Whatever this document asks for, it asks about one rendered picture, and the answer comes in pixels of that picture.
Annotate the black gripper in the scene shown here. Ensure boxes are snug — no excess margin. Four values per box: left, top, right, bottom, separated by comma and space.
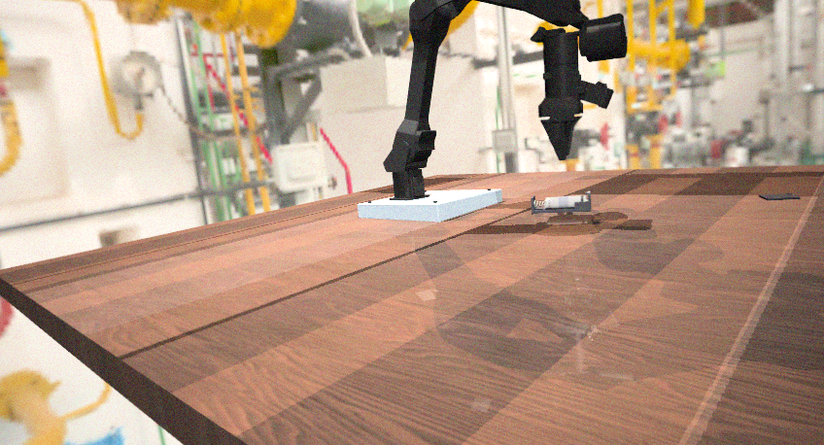
538, 64, 583, 160

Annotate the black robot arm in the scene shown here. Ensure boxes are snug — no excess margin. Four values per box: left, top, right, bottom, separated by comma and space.
383, 0, 628, 201

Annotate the grey cylindrical battery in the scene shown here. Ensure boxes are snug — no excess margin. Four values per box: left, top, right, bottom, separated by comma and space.
546, 195, 588, 208

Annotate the grey flat square panel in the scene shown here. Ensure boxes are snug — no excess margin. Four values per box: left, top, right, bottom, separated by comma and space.
759, 193, 801, 200

